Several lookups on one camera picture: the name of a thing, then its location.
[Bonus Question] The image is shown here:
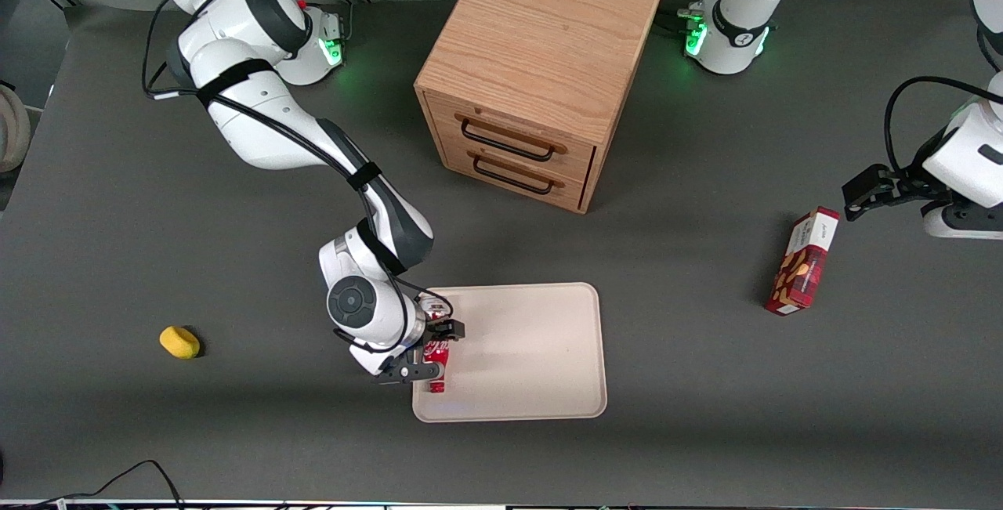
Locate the black lower drawer handle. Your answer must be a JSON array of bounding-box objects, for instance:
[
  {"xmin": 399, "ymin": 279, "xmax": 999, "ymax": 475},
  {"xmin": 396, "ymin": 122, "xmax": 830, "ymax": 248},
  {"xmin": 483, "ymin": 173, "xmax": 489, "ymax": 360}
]
[{"xmin": 472, "ymin": 150, "xmax": 556, "ymax": 197}]

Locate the beige plastic tray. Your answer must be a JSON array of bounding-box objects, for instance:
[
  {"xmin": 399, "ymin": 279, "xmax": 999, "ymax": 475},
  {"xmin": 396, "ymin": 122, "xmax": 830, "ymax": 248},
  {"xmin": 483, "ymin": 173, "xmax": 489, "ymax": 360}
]
[{"xmin": 412, "ymin": 283, "xmax": 608, "ymax": 423}]

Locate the yellow sponge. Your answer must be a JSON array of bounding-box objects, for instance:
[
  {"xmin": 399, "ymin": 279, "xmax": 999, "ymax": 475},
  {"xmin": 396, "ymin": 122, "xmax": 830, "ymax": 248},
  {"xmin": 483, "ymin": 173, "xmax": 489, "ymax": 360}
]
[{"xmin": 159, "ymin": 326, "xmax": 201, "ymax": 360}]

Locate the red snack box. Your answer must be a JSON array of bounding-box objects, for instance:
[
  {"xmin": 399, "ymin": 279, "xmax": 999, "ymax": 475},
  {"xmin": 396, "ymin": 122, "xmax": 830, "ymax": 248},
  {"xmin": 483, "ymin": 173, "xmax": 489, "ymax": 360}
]
[{"xmin": 766, "ymin": 207, "xmax": 841, "ymax": 316}]

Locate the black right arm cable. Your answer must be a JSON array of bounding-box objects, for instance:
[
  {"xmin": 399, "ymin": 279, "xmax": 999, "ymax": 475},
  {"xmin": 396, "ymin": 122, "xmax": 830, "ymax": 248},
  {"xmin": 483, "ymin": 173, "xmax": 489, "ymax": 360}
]
[{"xmin": 141, "ymin": 0, "xmax": 440, "ymax": 354}]

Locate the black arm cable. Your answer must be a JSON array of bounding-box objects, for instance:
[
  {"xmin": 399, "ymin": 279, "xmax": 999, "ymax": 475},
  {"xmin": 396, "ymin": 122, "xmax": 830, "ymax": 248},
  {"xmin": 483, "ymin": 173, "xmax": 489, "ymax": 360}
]
[
  {"xmin": 884, "ymin": 75, "xmax": 1003, "ymax": 175},
  {"xmin": 141, "ymin": 0, "xmax": 440, "ymax": 354}
]

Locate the black loose cable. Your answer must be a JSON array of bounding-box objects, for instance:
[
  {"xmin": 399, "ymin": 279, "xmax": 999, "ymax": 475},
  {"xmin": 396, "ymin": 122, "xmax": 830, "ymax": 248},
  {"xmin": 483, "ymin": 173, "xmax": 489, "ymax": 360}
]
[{"xmin": 0, "ymin": 459, "xmax": 186, "ymax": 510}]

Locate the black upper drawer handle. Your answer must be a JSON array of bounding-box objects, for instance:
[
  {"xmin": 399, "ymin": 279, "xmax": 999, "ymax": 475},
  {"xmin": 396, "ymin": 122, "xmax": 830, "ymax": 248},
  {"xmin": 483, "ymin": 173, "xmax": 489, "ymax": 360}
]
[{"xmin": 460, "ymin": 118, "xmax": 559, "ymax": 163}]

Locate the black drawer handle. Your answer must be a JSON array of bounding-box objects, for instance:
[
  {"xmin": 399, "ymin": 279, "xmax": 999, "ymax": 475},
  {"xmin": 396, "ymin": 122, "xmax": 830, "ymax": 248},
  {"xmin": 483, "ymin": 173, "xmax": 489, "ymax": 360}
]
[
  {"xmin": 472, "ymin": 150, "xmax": 556, "ymax": 197},
  {"xmin": 460, "ymin": 118, "xmax": 559, "ymax": 163}
]

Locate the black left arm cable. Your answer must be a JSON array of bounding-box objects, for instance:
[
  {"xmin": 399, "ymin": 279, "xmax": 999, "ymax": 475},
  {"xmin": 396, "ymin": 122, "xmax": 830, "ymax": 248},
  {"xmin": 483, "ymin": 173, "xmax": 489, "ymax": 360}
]
[{"xmin": 884, "ymin": 75, "xmax": 1003, "ymax": 175}]

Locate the red soda can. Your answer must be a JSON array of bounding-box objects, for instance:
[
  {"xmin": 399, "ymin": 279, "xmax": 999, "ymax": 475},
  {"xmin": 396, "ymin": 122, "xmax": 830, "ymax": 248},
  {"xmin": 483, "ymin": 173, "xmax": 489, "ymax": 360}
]
[{"xmin": 420, "ymin": 295, "xmax": 455, "ymax": 395}]

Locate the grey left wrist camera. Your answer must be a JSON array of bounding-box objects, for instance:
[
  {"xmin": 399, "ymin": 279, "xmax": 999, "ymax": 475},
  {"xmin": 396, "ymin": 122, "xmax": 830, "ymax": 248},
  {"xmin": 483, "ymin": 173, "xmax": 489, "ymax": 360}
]
[{"xmin": 921, "ymin": 201, "xmax": 1003, "ymax": 241}]

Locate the wooden drawer cabinet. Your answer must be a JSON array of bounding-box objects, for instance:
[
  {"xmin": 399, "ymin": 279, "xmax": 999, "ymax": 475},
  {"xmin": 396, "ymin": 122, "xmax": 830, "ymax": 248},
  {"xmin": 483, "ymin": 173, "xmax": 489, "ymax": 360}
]
[{"xmin": 414, "ymin": 0, "xmax": 665, "ymax": 215}]

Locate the beige round object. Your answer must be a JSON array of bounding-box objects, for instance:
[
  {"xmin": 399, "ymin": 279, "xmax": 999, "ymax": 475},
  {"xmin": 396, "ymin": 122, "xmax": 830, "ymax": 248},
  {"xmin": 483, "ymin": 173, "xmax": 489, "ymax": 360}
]
[{"xmin": 0, "ymin": 83, "xmax": 32, "ymax": 174}]

